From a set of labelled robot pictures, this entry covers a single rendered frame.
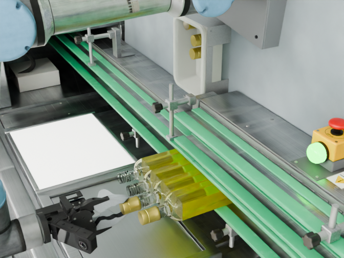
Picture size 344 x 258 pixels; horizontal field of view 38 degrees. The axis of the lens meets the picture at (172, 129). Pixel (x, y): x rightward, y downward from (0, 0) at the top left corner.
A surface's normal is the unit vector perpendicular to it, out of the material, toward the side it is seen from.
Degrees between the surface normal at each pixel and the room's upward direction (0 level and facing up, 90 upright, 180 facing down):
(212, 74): 90
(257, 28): 3
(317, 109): 0
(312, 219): 90
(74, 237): 32
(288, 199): 90
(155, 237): 90
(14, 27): 80
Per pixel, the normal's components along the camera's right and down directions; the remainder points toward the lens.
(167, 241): -0.01, -0.88
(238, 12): -0.90, 0.25
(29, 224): 0.22, -0.59
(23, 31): 0.33, 0.46
